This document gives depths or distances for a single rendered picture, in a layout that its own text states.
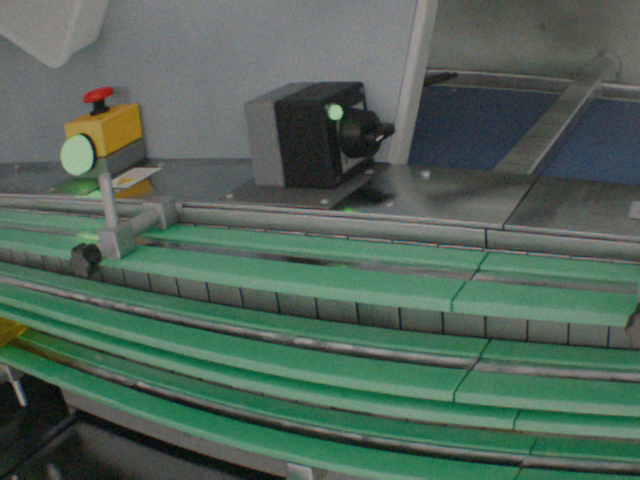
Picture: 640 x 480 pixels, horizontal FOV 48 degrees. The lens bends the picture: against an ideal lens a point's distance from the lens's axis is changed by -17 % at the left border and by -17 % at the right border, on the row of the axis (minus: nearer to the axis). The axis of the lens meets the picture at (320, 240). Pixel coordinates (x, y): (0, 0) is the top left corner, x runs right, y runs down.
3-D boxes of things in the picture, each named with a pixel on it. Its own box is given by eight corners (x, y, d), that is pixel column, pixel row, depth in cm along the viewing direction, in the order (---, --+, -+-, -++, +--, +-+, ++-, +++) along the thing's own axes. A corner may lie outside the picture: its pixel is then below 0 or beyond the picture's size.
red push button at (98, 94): (79, 122, 88) (75, 95, 87) (100, 111, 91) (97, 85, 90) (100, 120, 86) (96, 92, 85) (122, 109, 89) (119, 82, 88)
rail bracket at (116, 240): (156, 219, 78) (68, 276, 67) (144, 145, 75) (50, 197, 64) (187, 221, 76) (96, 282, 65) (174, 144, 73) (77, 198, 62)
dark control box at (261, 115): (302, 157, 82) (254, 187, 76) (291, 80, 79) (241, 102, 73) (380, 160, 78) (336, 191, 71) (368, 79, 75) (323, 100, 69)
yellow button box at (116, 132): (110, 158, 96) (71, 179, 90) (102, 101, 93) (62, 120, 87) (149, 157, 92) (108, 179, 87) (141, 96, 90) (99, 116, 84)
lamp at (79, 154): (76, 169, 89) (59, 178, 87) (70, 133, 87) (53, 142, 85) (100, 169, 87) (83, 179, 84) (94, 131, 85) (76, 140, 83)
